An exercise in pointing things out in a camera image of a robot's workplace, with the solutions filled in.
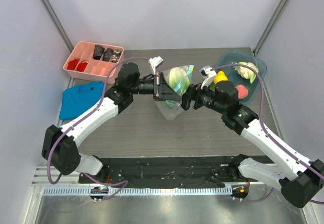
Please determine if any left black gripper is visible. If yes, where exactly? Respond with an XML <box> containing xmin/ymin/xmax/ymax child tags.
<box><xmin>129</xmin><ymin>71</ymin><xmax>181</xmax><ymax>101</ymax></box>

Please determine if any green lettuce toy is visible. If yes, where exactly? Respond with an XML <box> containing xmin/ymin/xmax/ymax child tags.
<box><xmin>164</xmin><ymin>65</ymin><xmax>193</xmax><ymax>97</ymax></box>

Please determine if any clear zip top bag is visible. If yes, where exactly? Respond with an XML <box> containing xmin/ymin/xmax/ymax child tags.
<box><xmin>156</xmin><ymin>65</ymin><xmax>194</xmax><ymax>120</ymax></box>

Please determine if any white cauliflower toy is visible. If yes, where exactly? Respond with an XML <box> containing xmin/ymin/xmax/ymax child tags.
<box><xmin>234</xmin><ymin>62</ymin><xmax>259</xmax><ymax>84</ymax></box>

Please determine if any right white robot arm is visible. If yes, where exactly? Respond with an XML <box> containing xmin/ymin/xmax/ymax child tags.
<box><xmin>181</xmin><ymin>81</ymin><xmax>323</xmax><ymax>208</ymax></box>

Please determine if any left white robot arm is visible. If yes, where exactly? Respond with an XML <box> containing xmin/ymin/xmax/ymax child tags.
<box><xmin>42</xmin><ymin>58</ymin><xmax>185</xmax><ymax>183</ymax></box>

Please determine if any yellow pear toy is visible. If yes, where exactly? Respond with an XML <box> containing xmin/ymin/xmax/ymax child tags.
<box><xmin>213</xmin><ymin>71</ymin><xmax>228</xmax><ymax>85</ymax></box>

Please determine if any pink peach toy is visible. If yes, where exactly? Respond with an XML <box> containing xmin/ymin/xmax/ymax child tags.
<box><xmin>235</xmin><ymin>84</ymin><xmax>249</xmax><ymax>100</ymax></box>

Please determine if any teal plastic basin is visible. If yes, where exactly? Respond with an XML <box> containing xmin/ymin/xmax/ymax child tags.
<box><xmin>214</xmin><ymin>50</ymin><xmax>267</xmax><ymax>105</ymax></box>

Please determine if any dark patterned roll three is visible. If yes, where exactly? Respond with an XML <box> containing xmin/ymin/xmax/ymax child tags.
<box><xmin>109</xmin><ymin>50</ymin><xmax>122</xmax><ymax>63</ymax></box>

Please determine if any dark patterned roll two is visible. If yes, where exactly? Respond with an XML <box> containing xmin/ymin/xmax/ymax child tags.
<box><xmin>102</xmin><ymin>48</ymin><xmax>113</xmax><ymax>62</ymax></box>

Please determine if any dark patterned roll one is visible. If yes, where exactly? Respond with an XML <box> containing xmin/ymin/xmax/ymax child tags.
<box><xmin>92</xmin><ymin>44</ymin><xmax>105</xmax><ymax>60</ymax></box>

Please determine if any pink compartment tray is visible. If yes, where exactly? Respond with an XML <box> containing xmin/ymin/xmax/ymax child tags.
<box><xmin>63</xmin><ymin>41</ymin><xmax>124</xmax><ymax>84</ymax></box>

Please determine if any red item right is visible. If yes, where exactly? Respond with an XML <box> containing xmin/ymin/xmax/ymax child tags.
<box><xmin>75</xmin><ymin>61</ymin><xmax>88</xmax><ymax>72</ymax></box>

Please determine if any red item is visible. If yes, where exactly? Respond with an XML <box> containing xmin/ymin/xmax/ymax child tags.
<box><xmin>66</xmin><ymin>59</ymin><xmax>79</xmax><ymax>70</ymax></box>
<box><xmin>75</xmin><ymin>61</ymin><xmax>88</xmax><ymax>72</ymax></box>

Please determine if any blue folded cloth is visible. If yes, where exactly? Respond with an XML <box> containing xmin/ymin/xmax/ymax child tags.
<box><xmin>59</xmin><ymin>81</ymin><xmax>104</xmax><ymax>120</ymax></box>

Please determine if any red item left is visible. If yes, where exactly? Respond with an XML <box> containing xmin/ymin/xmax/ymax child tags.
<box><xmin>66</xmin><ymin>59</ymin><xmax>79</xmax><ymax>70</ymax></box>

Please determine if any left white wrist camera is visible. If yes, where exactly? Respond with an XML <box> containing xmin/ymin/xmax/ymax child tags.
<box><xmin>148</xmin><ymin>56</ymin><xmax>163</xmax><ymax>75</ymax></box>

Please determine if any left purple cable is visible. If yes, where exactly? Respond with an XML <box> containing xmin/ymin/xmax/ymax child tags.
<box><xmin>47</xmin><ymin>57</ymin><xmax>152</xmax><ymax>200</ymax></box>

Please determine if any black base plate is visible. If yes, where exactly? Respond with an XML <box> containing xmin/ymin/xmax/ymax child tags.
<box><xmin>102</xmin><ymin>156</ymin><xmax>248</xmax><ymax>189</ymax></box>

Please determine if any white slotted cable duct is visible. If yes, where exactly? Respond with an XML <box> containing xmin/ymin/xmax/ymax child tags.
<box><xmin>43</xmin><ymin>186</ymin><xmax>232</xmax><ymax>197</ymax></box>

